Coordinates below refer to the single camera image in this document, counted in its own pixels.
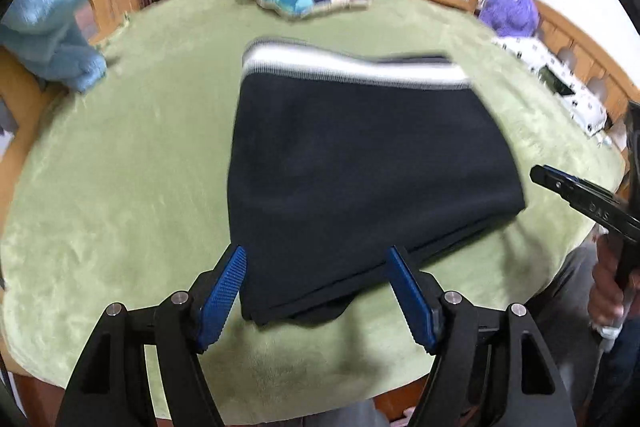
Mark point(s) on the grey cloth on bed frame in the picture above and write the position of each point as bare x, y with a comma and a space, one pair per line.
6, 117

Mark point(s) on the light blue plush blanket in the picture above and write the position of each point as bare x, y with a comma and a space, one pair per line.
50, 7

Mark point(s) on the wooden bed frame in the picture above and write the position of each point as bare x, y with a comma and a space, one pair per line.
20, 107

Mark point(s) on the white polka dot cloth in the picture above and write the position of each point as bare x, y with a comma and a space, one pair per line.
575, 99

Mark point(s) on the green fleece blanket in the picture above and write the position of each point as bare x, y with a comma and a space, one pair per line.
125, 157

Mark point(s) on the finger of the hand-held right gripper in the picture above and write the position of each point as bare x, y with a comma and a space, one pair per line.
570, 192

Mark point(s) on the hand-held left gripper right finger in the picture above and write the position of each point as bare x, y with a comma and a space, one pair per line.
412, 302

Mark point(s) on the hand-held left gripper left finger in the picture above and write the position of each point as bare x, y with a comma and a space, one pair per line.
222, 302

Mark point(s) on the black pants with white stripe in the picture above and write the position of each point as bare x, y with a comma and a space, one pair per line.
350, 157

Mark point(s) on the purple plush toy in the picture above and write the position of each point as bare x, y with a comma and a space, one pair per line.
507, 9

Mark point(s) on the person's right hand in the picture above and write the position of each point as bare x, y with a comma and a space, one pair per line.
605, 287

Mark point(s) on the dark flat object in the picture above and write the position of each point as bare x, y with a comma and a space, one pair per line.
555, 82

